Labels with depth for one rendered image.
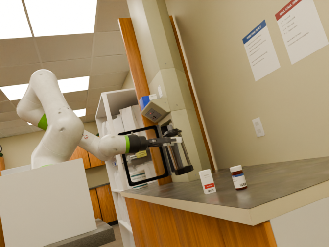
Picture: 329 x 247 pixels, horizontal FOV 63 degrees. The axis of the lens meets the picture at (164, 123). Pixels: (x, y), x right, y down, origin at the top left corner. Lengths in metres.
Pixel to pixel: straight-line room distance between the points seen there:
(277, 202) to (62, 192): 0.64
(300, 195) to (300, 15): 0.91
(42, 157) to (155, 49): 1.12
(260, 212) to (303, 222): 0.13
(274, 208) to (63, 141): 0.74
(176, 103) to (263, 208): 1.21
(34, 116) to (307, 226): 1.21
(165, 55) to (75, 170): 1.18
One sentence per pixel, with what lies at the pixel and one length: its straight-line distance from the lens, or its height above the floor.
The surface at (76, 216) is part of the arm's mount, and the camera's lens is 0.95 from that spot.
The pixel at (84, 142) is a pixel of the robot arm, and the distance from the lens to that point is 1.42.
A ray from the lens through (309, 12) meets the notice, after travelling 1.43.
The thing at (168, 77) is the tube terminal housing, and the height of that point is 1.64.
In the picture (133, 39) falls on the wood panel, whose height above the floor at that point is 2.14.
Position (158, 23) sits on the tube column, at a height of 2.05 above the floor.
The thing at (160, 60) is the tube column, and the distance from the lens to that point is 1.87.
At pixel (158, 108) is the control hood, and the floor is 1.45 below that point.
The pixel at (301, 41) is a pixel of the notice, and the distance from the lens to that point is 1.45.
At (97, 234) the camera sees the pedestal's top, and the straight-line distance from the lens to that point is 0.90.
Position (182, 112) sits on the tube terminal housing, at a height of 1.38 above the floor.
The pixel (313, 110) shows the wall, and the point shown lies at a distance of 1.44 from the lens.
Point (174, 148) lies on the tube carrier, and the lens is 1.41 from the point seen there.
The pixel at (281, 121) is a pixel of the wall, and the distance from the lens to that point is 1.59.
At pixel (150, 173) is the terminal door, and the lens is 2.00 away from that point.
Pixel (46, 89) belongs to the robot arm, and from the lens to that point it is 1.28.
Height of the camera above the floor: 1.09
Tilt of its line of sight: 8 degrees up
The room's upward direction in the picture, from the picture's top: 14 degrees counter-clockwise
